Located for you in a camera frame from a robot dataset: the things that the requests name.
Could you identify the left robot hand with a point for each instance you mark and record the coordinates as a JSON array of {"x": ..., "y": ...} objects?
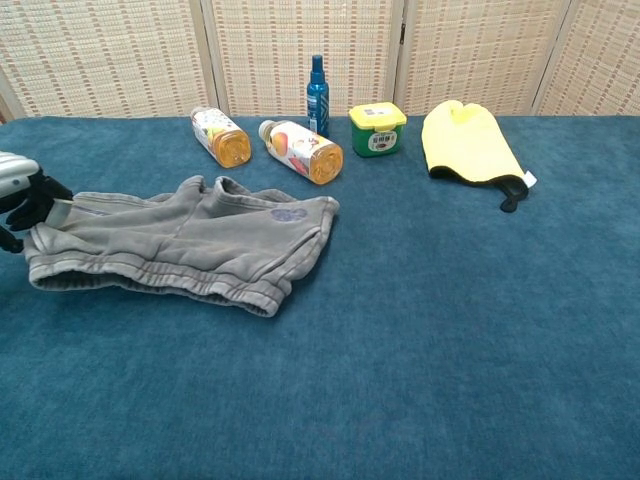
[{"x": 37, "y": 197}]

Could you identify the grey shorts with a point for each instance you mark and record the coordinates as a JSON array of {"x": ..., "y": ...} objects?
[{"x": 175, "y": 245}]

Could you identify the juice bottle with mango label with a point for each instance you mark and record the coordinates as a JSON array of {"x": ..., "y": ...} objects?
[{"x": 300, "y": 150}]

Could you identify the blue spray bottle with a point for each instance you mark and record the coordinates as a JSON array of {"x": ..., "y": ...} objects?
[{"x": 318, "y": 100}]

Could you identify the blue table mat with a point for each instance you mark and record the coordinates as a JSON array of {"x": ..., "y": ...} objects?
[{"x": 400, "y": 325}]

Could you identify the woven folding screen panel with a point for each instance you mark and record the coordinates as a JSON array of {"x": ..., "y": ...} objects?
[
  {"x": 100, "y": 55},
  {"x": 600, "y": 60},
  {"x": 300, "y": 30},
  {"x": 475, "y": 50},
  {"x": 7, "y": 102}
]

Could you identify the yellow cleaning mitt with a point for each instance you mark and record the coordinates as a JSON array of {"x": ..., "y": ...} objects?
[{"x": 465, "y": 145}]

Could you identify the juice bottle with dotted label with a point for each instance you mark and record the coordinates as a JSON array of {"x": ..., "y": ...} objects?
[{"x": 220, "y": 137}]

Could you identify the green tub with yellow lid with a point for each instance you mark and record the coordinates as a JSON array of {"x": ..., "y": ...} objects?
[{"x": 377, "y": 140}]

